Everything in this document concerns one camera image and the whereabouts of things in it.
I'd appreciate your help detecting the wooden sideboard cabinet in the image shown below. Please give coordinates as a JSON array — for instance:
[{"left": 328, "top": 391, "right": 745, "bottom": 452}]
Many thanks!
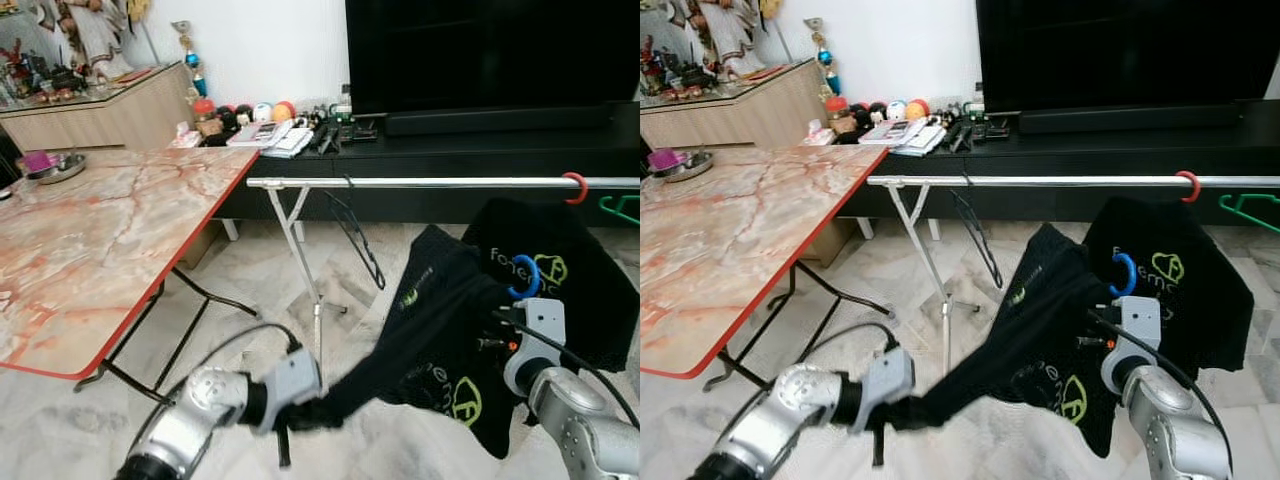
[
  {"left": 640, "top": 58, "right": 836, "bottom": 151},
  {"left": 0, "top": 60, "right": 196, "bottom": 153}
]

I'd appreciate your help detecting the red lid snack jar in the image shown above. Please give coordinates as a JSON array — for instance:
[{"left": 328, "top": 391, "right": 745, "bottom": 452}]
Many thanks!
[
  {"left": 825, "top": 95, "right": 856, "bottom": 136},
  {"left": 193, "top": 97, "right": 223, "bottom": 138}
]

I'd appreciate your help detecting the black logo T-shirt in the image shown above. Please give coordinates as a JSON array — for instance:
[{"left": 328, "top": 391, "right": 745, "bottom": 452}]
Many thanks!
[
  {"left": 285, "top": 222, "right": 531, "bottom": 461},
  {"left": 462, "top": 197, "right": 641, "bottom": 346},
  {"left": 880, "top": 222, "right": 1126, "bottom": 459},
  {"left": 1080, "top": 195, "right": 1256, "bottom": 371}
]

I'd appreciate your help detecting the black television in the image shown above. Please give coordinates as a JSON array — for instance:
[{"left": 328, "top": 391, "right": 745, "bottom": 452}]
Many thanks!
[
  {"left": 345, "top": 0, "right": 641, "bottom": 116},
  {"left": 977, "top": 0, "right": 1273, "bottom": 113}
]

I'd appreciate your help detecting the stack of white papers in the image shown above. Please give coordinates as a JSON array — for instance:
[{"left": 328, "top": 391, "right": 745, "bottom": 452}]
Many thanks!
[
  {"left": 858, "top": 118, "right": 946, "bottom": 157},
  {"left": 227, "top": 120, "right": 314, "bottom": 158}
]

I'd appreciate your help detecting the green clothes hanger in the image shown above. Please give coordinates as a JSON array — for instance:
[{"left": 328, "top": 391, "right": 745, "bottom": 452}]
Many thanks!
[
  {"left": 1218, "top": 192, "right": 1280, "bottom": 236},
  {"left": 598, "top": 195, "right": 641, "bottom": 226}
]

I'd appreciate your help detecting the metal bowl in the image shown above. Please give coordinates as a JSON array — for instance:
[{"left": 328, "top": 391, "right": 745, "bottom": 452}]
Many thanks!
[
  {"left": 22, "top": 150, "right": 88, "bottom": 186},
  {"left": 650, "top": 148, "right": 716, "bottom": 183}
]

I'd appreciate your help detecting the marble pattern folding table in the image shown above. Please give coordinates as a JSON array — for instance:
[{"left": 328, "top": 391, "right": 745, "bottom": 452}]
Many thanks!
[
  {"left": 640, "top": 143, "right": 889, "bottom": 396},
  {"left": 0, "top": 145, "right": 263, "bottom": 406}
]

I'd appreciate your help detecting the blue clothes hanger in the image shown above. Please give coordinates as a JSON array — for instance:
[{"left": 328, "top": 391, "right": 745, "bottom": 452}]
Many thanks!
[
  {"left": 1110, "top": 250, "right": 1138, "bottom": 299},
  {"left": 507, "top": 253, "right": 543, "bottom": 301}
]

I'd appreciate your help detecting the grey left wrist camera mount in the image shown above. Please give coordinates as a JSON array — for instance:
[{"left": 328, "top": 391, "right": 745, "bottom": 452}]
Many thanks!
[
  {"left": 858, "top": 345, "right": 916, "bottom": 433},
  {"left": 258, "top": 347, "right": 324, "bottom": 433}
]

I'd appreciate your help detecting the black soundbar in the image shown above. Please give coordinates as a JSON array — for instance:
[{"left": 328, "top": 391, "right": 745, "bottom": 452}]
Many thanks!
[{"left": 1018, "top": 103, "right": 1243, "bottom": 134}]

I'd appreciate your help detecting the black TV console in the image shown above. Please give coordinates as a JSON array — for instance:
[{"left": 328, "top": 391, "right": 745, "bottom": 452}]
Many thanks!
[
  {"left": 200, "top": 100, "right": 641, "bottom": 226},
  {"left": 830, "top": 98, "right": 1280, "bottom": 223}
]

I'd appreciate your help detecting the silver clothes rack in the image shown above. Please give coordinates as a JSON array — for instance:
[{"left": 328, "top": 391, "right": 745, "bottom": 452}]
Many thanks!
[
  {"left": 867, "top": 173, "right": 1280, "bottom": 376},
  {"left": 245, "top": 175, "right": 641, "bottom": 361}
]

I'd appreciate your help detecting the gold blue trophy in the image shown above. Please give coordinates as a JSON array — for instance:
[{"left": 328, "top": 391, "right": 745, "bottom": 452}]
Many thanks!
[
  {"left": 803, "top": 17, "right": 841, "bottom": 96},
  {"left": 172, "top": 20, "right": 208, "bottom": 98}
]

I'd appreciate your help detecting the white robed figurine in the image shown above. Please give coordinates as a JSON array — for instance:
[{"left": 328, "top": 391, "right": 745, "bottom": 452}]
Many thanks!
[
  {"left": 690, "top": 0, "right": 766, "bottom": 79},
  {"left": 45, "top": 0, "right": 136, "bottom": 81}
]

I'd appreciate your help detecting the black clothes hanger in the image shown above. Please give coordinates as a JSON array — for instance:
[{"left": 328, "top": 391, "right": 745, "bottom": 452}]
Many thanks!
[
  {"left": 325, "top": 175, "right": 388, "bottom": 291},
  {"left": 945, "top": 173, "right": 1004, "bottom": 291}
]

